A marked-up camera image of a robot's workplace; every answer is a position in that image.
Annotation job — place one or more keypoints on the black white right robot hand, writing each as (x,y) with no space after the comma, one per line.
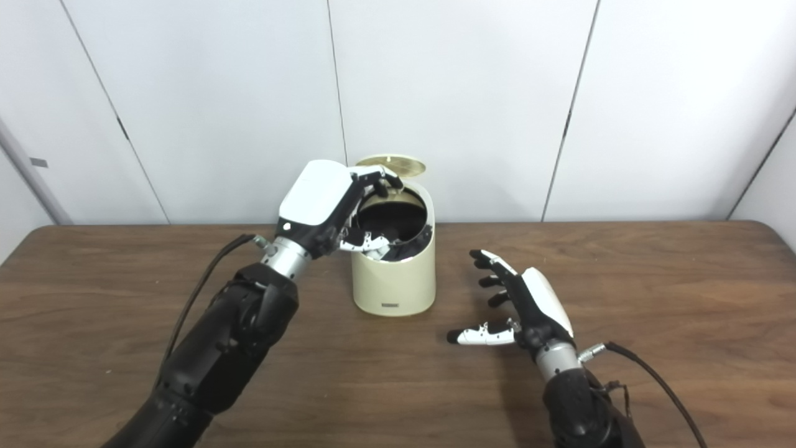
(541,305)

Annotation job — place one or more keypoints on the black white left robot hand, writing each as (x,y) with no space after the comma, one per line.
(317,196)

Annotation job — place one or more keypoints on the round cream bin lid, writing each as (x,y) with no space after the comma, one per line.
(398,165)

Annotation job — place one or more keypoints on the cream-colored bin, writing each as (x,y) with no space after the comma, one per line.
(395,283)

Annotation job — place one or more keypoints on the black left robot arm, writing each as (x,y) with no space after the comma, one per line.
(224,348)

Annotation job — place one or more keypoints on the small gray wall label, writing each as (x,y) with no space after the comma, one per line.
(38,162)

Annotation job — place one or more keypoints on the gray wall corner trim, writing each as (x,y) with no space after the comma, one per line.
(34,174)

